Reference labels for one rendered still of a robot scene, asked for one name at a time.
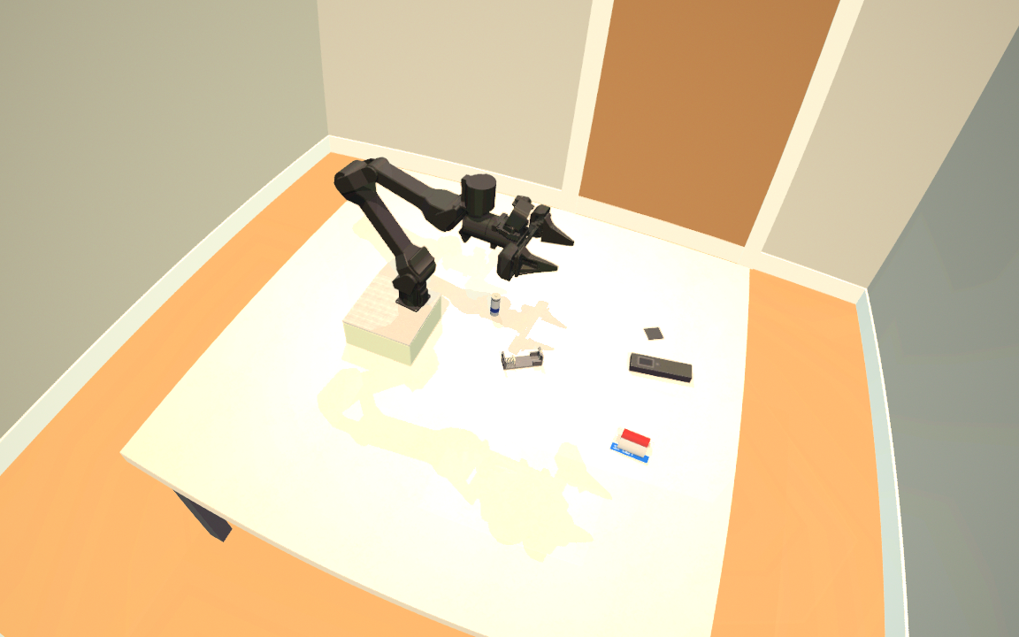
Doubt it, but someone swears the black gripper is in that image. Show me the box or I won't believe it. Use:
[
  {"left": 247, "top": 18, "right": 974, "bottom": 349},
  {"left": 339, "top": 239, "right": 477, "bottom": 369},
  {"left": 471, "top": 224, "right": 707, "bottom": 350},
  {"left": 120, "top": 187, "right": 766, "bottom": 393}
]
[{"left": 485, "top": 203, "right": 574, "bottom": 281}]

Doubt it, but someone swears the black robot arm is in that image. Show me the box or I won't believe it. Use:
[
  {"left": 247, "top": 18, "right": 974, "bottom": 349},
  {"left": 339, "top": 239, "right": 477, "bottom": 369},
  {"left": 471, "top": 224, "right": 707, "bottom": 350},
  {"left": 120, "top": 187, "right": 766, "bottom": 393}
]
[{"left": 333, "top": 157, "right": 535, "bottom": 312}]

